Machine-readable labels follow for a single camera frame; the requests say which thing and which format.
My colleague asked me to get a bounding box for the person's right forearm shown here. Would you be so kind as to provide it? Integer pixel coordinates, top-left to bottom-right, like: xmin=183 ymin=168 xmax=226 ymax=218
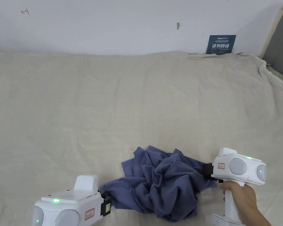
xmin=240 ymin=204 xmax=273 ymax=226

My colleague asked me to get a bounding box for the bed with beige sheet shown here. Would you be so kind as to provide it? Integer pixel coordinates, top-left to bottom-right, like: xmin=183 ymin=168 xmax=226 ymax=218
xmin=0 ymin=50 xmax=283 ymax=226

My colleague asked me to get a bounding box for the person's right hand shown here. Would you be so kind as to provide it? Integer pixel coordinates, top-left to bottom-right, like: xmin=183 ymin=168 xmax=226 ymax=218
xmin=220 ymin=181 xmax=259 ymax=224

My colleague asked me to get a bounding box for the dark blue shirt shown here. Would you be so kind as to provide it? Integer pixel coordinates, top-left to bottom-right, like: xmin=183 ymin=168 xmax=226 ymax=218
xmin=100 ymin=146 xmax=218 ymax=222

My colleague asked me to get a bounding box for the dark blue sign card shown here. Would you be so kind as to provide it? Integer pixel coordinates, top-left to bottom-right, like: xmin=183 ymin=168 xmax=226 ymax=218
xmin=206 ymin=35 xmax=237 ymax=54

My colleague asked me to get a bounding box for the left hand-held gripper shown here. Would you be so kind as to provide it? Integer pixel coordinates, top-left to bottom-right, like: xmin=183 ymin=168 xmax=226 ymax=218
xmin=31 ymin=175 xmax=112 ymax=226

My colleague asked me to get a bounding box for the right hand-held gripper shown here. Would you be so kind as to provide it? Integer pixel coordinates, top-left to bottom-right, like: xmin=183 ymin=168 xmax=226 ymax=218
xmin=195 ymin=147 xmax=267 ymax=226

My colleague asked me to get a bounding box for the grey padded headboard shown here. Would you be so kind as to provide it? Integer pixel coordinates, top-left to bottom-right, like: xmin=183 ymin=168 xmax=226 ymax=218
xmin=262 ymin=7 xmax=283 ymax=82

